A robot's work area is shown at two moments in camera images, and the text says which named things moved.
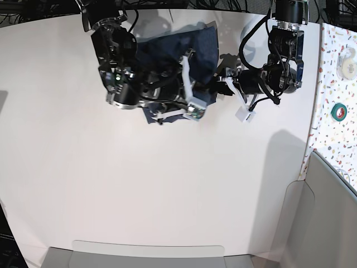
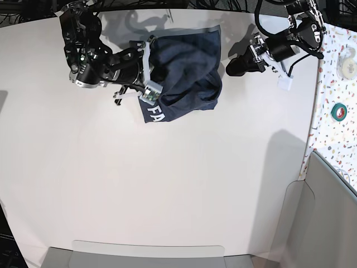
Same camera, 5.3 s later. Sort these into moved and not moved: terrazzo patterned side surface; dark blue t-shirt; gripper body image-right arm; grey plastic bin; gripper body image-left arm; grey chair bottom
Moved: gripper body image-right arm; gripper body image-left arm
Not moved: grey chair bottom; grey plastic bin; dark blue t-shirt; terrazzo patterned side surface
